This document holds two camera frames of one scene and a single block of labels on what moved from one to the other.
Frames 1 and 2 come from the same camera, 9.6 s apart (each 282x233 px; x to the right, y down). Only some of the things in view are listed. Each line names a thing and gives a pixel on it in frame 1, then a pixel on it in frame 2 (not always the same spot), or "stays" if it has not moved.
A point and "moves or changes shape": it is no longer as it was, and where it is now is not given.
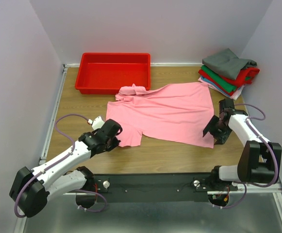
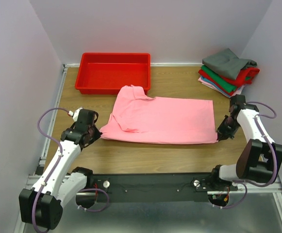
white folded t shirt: [235, 95] stays
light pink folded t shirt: [233, 97] stays
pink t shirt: [176, 112] moves or changes shape
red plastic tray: [105, 73] stays
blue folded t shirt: [215, 86] stays
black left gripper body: [112, 143] -> [95, 133]
